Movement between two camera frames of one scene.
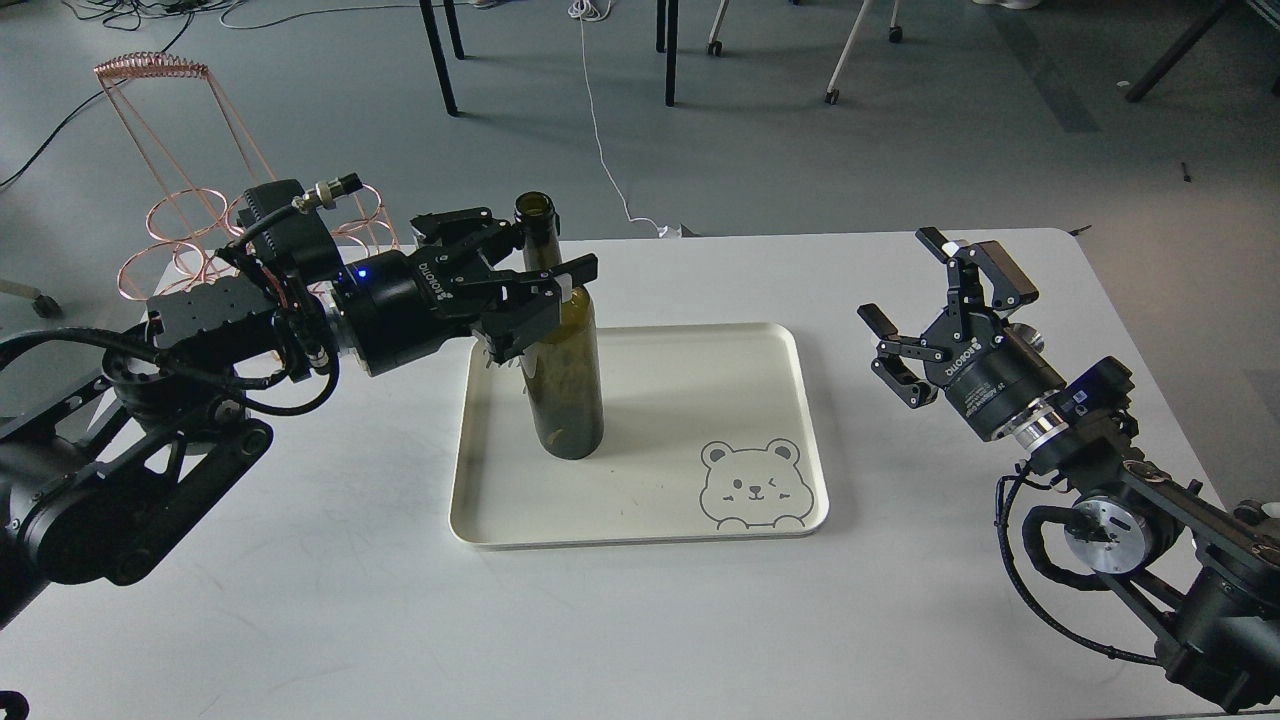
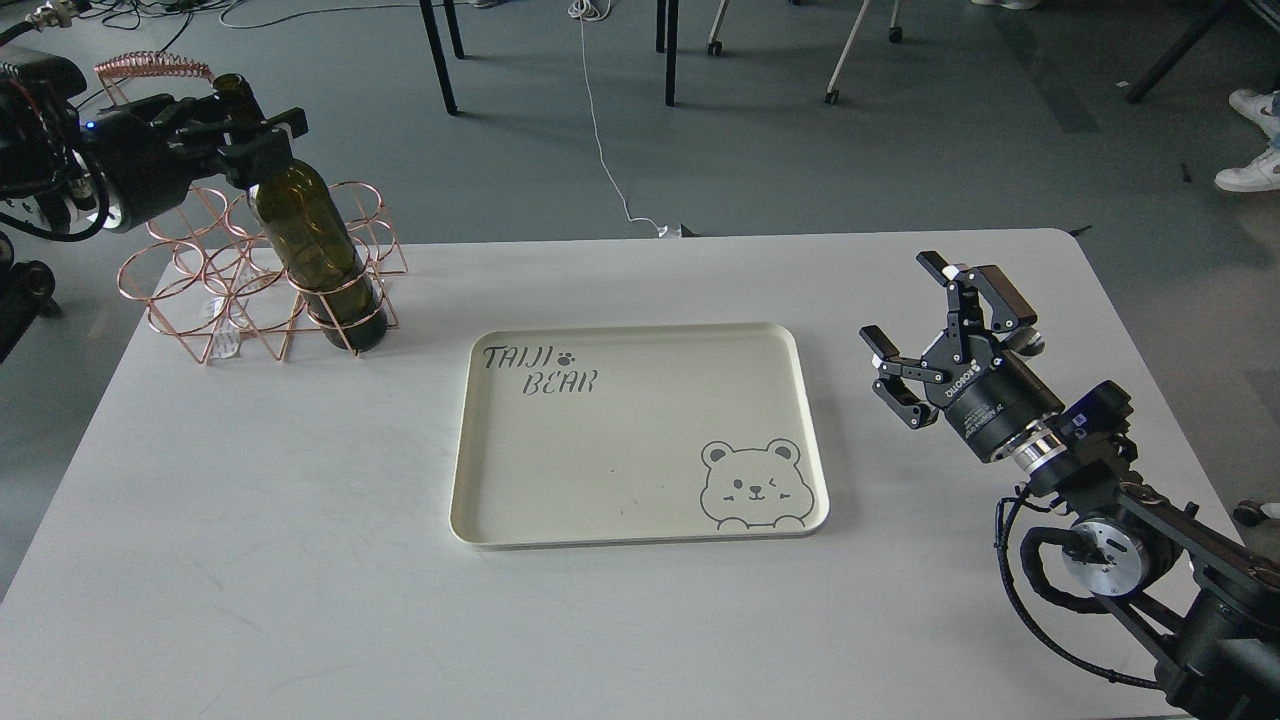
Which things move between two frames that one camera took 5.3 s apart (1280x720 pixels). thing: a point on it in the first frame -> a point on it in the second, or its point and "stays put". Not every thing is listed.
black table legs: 672,20 stays put
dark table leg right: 1157,73 stays put
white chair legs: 714,47 stays put
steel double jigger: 1029,334 stays put
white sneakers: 1017,4 -> 1263,174
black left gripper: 395,308 -> 155,151
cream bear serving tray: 706,434 stays put
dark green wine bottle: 564,386 -> 300,208
